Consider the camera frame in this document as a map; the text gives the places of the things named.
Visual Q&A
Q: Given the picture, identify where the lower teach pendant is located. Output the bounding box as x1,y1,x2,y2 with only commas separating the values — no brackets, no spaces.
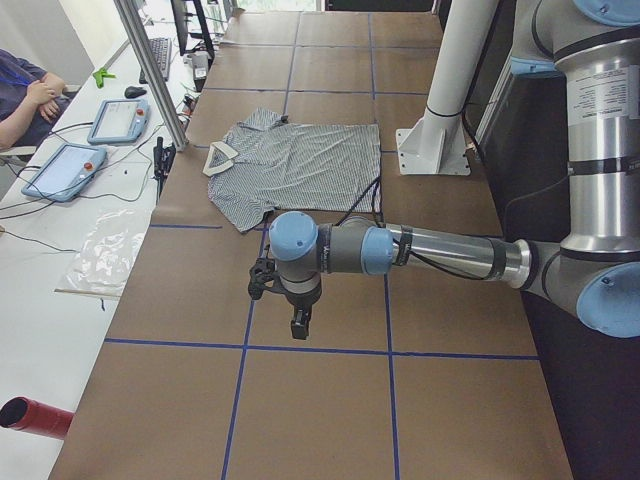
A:
21,143,107,202

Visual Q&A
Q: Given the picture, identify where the aluminium frame post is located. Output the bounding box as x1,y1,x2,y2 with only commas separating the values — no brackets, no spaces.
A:
114,0,188,152

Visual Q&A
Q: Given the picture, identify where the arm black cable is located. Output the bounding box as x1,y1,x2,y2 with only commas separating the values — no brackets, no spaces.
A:
335,179,489,281

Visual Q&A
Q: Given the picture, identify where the teach pendant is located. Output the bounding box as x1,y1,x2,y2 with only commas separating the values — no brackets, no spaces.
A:
87,98,149,145
21,143,107,202

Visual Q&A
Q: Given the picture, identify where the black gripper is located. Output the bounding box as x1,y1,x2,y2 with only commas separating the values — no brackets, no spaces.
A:
280,277,322,340

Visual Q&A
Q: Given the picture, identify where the clear plastic bag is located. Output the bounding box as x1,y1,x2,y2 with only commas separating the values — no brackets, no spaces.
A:
55,207,151,298

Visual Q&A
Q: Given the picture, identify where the seated person in blue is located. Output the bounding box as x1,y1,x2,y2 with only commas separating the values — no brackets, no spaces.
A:
1,50,71,150

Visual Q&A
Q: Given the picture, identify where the upper teach pendant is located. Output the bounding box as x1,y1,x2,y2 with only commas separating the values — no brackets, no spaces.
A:
87,98,149,145

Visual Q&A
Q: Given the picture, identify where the blue white striped polo shirt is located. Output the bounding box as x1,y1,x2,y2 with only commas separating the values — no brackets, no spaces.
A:
208,108,380,232

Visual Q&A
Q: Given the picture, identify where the white support column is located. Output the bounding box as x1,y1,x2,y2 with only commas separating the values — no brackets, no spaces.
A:
396,0,498,175

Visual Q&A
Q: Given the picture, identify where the black computer mouse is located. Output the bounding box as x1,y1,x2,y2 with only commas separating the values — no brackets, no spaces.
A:
124,86,147,99

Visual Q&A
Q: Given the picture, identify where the black keyboard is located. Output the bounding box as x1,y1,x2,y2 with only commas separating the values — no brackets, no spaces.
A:
149,37,172,80

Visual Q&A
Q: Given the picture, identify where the black tool on desk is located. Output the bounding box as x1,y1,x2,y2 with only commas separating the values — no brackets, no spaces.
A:
153,136,176,201

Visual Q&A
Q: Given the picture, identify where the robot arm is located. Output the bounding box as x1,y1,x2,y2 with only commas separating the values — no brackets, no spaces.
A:
248,1,639,340

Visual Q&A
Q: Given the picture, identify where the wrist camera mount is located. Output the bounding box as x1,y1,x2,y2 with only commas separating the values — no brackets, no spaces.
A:
248,257,284,301

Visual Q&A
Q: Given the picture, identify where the green clamp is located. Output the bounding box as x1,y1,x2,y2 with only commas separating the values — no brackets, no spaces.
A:
92,67,116,89

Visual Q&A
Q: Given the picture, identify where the red cylinder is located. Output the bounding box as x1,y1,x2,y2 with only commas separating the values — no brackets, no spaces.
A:
1,397,74,440

